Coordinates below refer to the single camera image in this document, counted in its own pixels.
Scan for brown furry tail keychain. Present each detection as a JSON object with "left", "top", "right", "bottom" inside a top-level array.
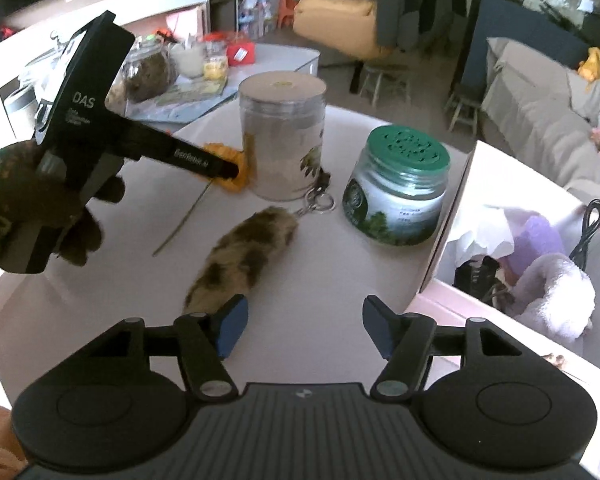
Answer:
[{"left": 183, "top": 170, "right": 335, "bottom": 314}]

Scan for black hair ties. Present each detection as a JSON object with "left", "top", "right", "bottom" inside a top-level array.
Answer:
[{"left": 452, "top": 254, "right": 514, "bottom": 306}]

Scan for white cloth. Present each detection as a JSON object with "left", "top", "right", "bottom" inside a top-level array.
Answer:
[{"left": 449, "top": 207, "right": 515, "bottom": 266}]

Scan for lavender fluffy headband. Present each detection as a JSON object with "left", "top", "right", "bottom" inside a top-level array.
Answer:
[{"left": 505, "top": 254, "right": 595, "bottom": 346}]

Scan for purple pink soft toy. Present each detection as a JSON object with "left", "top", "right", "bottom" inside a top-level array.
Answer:
[{"left": 506, "top": 214, "right": 566, "bottom": 275}]

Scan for gloved left hand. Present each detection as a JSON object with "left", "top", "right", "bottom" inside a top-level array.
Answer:
[{"left": 0, "top": 140, "right": 104, "bottom": 266}]

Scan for glass jar dark contents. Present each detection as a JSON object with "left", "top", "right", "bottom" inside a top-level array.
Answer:
[{"left": 121, "top": 39, "right": 178, "bottom": 103}]

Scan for grey side table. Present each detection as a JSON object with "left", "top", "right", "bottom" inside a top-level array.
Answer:
[{"left": 124, "top": 41, "right": 323, "bottom": 134}]

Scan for blue picture book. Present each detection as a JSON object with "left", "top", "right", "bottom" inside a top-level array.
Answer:
[{"left": 125, "top": 79, "right": 237, "bottom": 125}]

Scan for green lid glass jar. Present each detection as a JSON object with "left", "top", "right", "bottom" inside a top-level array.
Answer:
[{"left": 341, "top": 125, "right": 450, "bottom": 246}]

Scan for small yellow jar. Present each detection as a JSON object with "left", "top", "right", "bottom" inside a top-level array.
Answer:
[{"left": 202, "top": 41, "right": 228, "bottom": 80}]

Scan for pink cardboard box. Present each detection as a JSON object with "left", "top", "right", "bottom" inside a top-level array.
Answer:
[{"left": 408, "top": 142, "right": 600, "bottom": 478}]

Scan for red box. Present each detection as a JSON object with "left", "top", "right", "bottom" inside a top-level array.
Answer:
[{"left": 226, "top": 41, "right": 256, "bottom": 67}]

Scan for tall clear jar beige lid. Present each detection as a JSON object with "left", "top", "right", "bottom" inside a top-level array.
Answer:
[{"left": 238, "top": 70, "right": 326, "bottom": 202}]

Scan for small wooden stool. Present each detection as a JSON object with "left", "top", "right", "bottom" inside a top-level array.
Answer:
[{"left": 443, "top": 84, "right": 481, "bottom": 139}]

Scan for grey covered sofa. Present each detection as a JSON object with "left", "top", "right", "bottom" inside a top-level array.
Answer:
[{"left": 481, "top": 37, "right": 600, "bottom": 202}]

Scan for yellow armchair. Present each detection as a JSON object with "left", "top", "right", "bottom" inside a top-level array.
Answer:
[{"left": 292, "top": 0, "right": 392, "bottom": 62}]

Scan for yellow duck plush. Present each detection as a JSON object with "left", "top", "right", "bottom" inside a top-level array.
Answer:
[{"left": 577, "top": 47, "right": 600, "bottom": 82}]

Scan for dark jackets on rack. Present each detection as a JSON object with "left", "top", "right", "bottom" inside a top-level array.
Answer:
[{"left": 376, "top": 0, "right": 468, "bottom": 52}]

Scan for dark blue cabinet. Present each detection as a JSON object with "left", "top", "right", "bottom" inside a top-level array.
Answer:
[{"left": 452, "top": 0, "right": 600, "bottom": 98}]

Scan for black cable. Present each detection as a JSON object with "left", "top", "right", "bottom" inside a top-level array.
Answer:
[{"left": 568, "top": 197, "right": 600, "bottom": 266}]

